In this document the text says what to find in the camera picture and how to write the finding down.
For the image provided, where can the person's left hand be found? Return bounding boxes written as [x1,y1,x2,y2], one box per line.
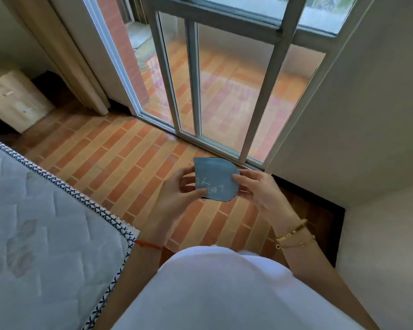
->
[138,166,209,248]

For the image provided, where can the person's right hand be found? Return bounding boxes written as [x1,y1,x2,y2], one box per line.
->
[232,169,301,231]

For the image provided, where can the blue cloth piece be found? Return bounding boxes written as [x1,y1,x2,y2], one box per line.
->
[193,157,241,202]

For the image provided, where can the person's left forearm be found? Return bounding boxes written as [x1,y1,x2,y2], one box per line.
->
[95,239,163,330]

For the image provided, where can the person's right forearm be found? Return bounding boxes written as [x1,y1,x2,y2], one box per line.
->
[277,220,379,330]

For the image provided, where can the grey framed sliding glass door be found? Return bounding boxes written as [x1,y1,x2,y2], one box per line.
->
[82,0,377,171]

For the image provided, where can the person's white shirt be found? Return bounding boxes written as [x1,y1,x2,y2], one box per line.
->
[112,246,365,330]

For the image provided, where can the white quilted mattress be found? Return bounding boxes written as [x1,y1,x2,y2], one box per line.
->
[0,134,140,330]

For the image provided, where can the beige curtain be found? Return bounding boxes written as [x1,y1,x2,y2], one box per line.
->
[0,0,111,116]

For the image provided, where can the light wooden nightstand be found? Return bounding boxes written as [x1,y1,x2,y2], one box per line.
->
[0,63,56,134]

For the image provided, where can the red string bracelet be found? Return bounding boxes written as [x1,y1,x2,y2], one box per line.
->
[135,240,163,251]

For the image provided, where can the gold bangle bracelet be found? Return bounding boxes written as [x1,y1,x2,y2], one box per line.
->
[275,219,309,242]

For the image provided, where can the thin gold chain bracelet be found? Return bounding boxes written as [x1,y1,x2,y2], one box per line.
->
[276,235,316,250]

